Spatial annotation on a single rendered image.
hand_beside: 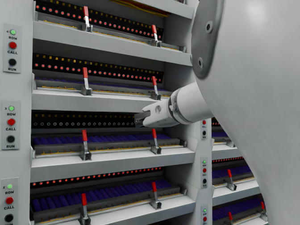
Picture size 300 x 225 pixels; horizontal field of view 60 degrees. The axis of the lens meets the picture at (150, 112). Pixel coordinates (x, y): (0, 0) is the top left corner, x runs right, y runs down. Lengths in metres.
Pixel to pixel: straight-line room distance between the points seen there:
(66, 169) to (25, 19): 0.42
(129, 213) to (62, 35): 0.60
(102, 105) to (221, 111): 0.67
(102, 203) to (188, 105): 0.51
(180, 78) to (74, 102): 0.51
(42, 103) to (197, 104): 0.43
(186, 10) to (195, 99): 0.64
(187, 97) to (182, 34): 0.65
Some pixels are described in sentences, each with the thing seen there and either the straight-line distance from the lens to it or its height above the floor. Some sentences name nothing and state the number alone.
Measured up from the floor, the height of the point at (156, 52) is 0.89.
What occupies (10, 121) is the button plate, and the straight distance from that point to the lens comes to 0.73.
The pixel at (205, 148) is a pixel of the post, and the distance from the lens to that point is 1.09.
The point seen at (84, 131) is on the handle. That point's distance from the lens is 0.83.
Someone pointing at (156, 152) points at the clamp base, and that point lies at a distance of 0.93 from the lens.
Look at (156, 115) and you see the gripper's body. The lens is 0.61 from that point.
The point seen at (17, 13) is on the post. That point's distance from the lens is 0.79.
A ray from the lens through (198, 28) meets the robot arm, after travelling 0.17.
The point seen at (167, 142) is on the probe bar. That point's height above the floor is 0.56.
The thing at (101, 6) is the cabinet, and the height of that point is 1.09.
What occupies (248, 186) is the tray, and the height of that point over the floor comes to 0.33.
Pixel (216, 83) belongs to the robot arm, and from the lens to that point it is 0.16.
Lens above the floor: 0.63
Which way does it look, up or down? 2 degrees up
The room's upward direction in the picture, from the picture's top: straight up
